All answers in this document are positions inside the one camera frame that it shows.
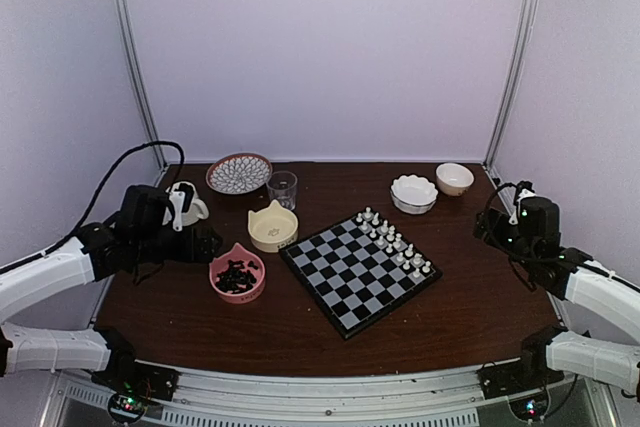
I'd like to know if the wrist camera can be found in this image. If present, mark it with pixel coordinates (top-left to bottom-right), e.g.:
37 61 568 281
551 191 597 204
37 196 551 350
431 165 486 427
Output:
509 181 536 225
163 191 185 231

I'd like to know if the pink cat-shaped bowl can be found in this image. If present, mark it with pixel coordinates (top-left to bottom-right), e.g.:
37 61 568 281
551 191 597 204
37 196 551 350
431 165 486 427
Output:
209 243 266 305

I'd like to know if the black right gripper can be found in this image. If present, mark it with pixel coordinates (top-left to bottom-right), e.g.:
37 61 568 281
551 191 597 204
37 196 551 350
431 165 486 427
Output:
473 206 538 272

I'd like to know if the right aluminium frame post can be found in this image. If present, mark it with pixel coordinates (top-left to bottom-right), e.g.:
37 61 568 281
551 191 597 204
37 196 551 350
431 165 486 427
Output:
483 0 539 172

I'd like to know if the clear drinking glass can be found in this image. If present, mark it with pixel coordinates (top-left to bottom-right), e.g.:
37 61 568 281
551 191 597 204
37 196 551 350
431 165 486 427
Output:
266 171 298 211

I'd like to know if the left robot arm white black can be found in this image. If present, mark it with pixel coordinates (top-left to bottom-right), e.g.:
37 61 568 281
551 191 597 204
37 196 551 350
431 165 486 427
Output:
1 185 222 394

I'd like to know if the white mug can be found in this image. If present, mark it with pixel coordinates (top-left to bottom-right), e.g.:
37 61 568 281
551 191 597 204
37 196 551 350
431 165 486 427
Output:
166 181 209 227

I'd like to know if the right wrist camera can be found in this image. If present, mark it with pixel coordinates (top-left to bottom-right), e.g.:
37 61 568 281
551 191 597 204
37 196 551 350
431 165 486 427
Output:
509 181 536 225

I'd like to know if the white scalloped bowl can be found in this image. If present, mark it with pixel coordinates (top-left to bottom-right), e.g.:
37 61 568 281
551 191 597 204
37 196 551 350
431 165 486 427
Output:
390 174 438 215

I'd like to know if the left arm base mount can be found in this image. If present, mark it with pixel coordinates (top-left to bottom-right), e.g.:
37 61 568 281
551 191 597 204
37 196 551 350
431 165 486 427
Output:
91 355 179 401

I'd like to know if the cream cat-shaped bowl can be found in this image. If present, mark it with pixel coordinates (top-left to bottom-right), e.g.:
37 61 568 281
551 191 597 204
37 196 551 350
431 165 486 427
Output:
247 200 299 253

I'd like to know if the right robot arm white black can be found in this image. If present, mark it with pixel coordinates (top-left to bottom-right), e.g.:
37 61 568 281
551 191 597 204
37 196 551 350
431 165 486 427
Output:
474 191 639 397

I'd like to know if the aluminium frame post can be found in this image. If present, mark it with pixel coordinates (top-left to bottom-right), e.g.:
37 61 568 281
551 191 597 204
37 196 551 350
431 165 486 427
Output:
483 0 539 172
114 0 160 142

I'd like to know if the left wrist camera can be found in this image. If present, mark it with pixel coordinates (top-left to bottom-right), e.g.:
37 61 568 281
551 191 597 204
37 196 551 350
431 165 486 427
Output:
163 191 185 231

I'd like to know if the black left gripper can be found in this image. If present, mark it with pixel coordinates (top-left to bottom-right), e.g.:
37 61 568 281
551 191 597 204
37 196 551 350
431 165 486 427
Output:
133 225 222 264

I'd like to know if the black white chessboard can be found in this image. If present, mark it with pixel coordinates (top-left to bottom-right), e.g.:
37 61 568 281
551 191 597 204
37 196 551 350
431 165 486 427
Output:
280 209 442 340

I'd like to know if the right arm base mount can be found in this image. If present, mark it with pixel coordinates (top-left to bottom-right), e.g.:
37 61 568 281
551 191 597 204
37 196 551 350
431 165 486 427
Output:
476 359 564 400

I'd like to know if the cream round bowl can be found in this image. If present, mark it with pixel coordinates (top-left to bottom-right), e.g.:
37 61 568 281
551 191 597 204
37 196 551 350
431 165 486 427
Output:
435 163 475 197

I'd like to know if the aluminium front rail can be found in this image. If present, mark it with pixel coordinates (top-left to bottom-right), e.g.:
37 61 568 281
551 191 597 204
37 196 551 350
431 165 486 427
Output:
36 362 623 426

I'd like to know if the patterned ceramic plate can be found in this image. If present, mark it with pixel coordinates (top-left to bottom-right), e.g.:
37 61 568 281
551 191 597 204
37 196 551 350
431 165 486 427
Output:
205 153 273 195

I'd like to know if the left aluminium frame post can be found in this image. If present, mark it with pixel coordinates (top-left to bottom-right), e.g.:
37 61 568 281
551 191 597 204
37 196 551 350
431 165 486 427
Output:
114 0 160 142

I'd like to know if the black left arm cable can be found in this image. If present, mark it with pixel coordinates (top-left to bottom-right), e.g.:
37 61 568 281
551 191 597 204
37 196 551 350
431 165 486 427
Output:
44 140 186 258

